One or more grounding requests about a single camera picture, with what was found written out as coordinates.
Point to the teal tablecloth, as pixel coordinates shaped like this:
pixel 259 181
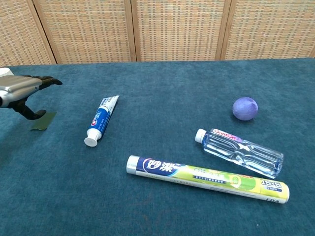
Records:
pixel 157 209

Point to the green blue cling wrap roll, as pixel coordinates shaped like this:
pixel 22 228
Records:
pixel 206 178

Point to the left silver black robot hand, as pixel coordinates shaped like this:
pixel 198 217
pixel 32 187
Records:
pixel 17 87

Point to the clear plastic water bottle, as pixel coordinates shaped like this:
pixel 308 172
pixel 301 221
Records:
pixel 241 152

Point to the white floral paper cup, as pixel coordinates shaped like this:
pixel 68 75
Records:
pixel 5 71

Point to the blue white toothpaste tube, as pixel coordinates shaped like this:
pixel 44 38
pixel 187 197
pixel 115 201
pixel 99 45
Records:
pixel 99 118

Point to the woven folding screen panel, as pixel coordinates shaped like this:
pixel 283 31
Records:
pixel 179 29
pixel 17 32
pixel 270 29
pixel 86 29

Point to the purple ball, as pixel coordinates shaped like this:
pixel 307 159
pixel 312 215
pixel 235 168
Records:
pixel 245 109

